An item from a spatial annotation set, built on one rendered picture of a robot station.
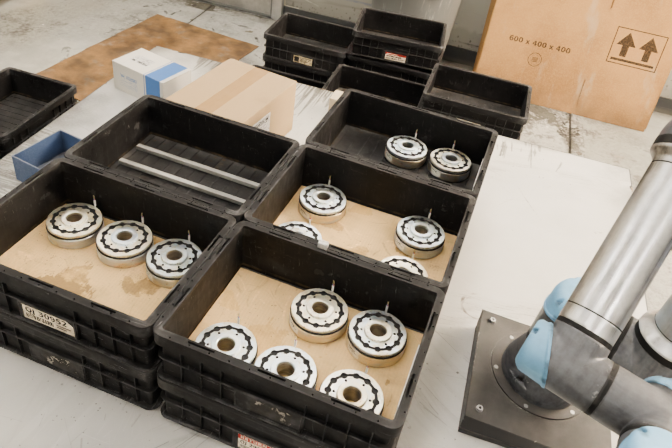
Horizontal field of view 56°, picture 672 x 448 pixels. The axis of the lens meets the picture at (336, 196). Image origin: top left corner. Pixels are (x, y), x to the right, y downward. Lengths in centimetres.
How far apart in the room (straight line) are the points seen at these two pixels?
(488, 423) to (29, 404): 79
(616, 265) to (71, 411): 90
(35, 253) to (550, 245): 118
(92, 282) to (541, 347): 78
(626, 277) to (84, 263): 92
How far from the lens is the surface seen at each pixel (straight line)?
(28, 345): 129
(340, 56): 291
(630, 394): 87
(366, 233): 135
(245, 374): 97
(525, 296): 153
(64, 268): 127
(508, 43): 389
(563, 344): 87
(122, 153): 154
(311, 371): 106
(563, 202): 187
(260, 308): 117
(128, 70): 200
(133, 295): 120
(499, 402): 124
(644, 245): 89
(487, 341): 132
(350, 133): 167
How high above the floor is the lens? 170
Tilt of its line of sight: 37 degrees down
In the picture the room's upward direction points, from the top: 9 degrees clockwise
